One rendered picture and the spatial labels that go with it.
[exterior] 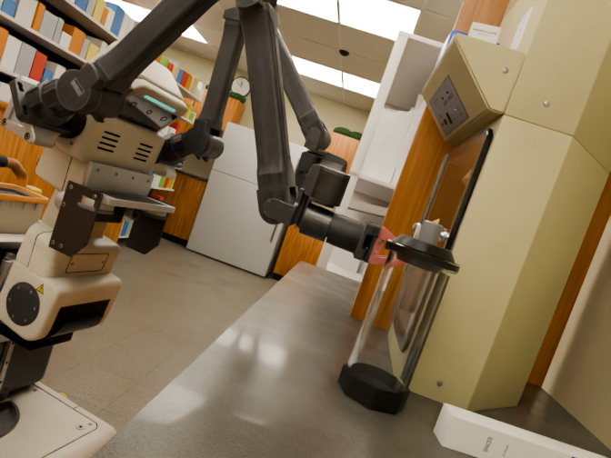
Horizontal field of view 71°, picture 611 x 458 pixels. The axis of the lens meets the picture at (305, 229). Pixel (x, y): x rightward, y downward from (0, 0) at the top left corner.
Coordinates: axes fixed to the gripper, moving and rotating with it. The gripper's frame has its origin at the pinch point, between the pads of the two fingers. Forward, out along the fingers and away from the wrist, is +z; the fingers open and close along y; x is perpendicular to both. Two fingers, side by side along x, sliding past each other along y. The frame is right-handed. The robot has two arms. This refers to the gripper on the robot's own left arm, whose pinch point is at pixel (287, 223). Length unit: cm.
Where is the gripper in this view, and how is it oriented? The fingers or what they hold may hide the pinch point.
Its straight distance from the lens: 118.5
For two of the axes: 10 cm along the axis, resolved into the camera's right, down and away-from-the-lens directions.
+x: 1.0, -0.3, 9.9
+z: -3.4, 9.4, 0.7
